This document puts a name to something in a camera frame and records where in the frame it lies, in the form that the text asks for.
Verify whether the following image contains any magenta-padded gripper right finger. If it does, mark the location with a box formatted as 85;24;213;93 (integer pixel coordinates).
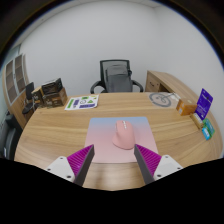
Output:
133;143;184;186

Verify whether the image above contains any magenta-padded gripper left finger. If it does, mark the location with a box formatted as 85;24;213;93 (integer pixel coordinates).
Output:
43;143;96;188

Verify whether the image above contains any pink computer mouse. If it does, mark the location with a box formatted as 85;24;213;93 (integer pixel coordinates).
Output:
112;120;137;150

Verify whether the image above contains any pink and blue mouse pad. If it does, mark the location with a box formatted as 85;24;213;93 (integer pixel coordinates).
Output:
84;116;159;164

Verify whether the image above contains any white sheet with coloured stickers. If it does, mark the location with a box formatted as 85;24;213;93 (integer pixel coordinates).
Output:
64;94;100;111

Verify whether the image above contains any white sheet with grey circle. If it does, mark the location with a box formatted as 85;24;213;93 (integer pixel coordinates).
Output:
148;92;181;108

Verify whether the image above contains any small orange box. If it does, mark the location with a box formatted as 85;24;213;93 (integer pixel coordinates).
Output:
175;98;198;117

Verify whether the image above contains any wide brown carton box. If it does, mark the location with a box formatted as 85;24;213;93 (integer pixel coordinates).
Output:
42;87;69;109

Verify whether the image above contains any small teal box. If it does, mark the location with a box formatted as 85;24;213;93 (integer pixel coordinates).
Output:
201;118;216;141

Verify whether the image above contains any tall brown carton box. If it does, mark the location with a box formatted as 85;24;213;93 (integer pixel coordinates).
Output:
31;85;46;108

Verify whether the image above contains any open black carton box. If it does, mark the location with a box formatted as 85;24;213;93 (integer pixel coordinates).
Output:
41;77;64;96

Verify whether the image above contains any purple card sign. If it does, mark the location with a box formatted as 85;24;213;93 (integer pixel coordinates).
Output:
189;88;214;130

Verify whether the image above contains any grey backpack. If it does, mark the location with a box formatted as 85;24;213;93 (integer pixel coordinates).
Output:
105;64;134;93

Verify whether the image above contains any wooden shelf cabinet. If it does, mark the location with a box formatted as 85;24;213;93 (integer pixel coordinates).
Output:
2;53;31;129

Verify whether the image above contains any black mesh office chair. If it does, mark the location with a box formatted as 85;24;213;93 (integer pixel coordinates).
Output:
89;59;144;94

